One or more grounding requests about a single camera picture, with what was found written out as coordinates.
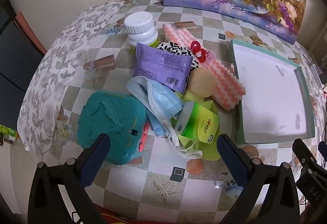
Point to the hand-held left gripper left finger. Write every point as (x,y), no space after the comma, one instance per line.
(95,160)

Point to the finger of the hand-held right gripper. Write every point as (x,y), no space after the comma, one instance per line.
(304,153)
(322,148)

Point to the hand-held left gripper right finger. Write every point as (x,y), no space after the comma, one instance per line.
(232,160)

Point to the green-rimmed white box tray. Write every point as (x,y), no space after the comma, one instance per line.
(268,91)

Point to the pink white striped fuzzy sock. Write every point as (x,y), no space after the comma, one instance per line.
(224,81)

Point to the beige round sponge puff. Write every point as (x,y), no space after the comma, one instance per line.
(201,82)

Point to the blue face mask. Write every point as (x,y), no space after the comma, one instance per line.
(158,97)

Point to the purple wet wipes packet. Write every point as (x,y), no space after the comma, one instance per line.
(158,65)

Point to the black white spotted scrunchie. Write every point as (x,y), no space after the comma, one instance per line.
(176,49)

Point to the yellow-green cloth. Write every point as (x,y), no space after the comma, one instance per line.
(209,152)

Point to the teal plastic box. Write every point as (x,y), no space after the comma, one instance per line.
(107,116)

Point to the checkered printed tablecloth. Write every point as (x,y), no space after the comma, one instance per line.
(143,180)

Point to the grey floral tablecloth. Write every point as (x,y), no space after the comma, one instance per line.
(51,73)

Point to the dark cabinet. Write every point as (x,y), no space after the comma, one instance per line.
(12,60)

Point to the white pill bottle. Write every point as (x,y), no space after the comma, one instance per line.
(140,24)

